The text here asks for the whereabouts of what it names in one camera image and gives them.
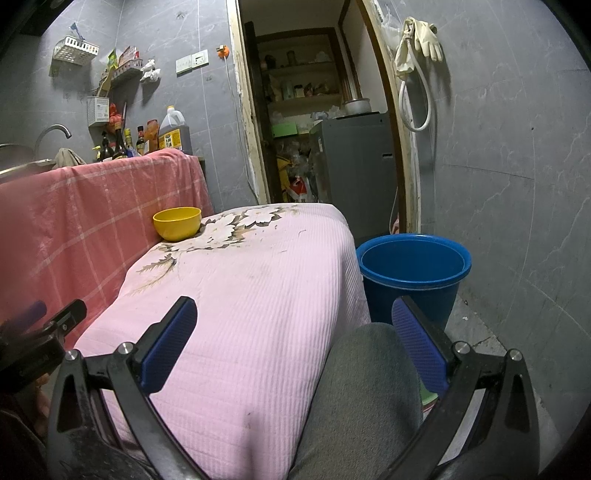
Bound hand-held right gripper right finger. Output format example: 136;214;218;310
392;295;541;480

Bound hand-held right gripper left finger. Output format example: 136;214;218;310
46;296;208;480

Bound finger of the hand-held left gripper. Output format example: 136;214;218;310
0;301;47;333
44;300;88;335

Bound blue plastic bucket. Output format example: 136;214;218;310
355;234;472;333

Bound person's grey trouser leg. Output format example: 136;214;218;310
286;322;426;480

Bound pink checked cloth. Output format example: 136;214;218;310
0;148;215;340

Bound yellow bowl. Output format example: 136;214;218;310
153;207;203;242

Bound metal basin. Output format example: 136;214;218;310
0;143;56;181

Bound beige rag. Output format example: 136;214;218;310
52;148;88;169

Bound grey refrigerator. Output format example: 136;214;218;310
308;112;400;236

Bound metal faucet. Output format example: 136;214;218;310
33;124;73;155

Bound red plastic bag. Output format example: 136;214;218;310
277;157;319;204

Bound cooking oil jug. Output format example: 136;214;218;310
158;106;193;155

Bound white utensil holder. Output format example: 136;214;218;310
87;96;110;127

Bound metal pot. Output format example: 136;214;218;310
342;97;372;116

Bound wooden storage shelf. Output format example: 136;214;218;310
256;28;347;134

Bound cream rubber gloves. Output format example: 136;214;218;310
394;17;444;77

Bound white hose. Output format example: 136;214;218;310
398;39;437;133

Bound wooden door frame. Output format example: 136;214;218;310
228;0;423;234

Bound wall shelf with packets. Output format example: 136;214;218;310
108;46;144;84

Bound white plastic wall basket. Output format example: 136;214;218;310
51;37;100;63

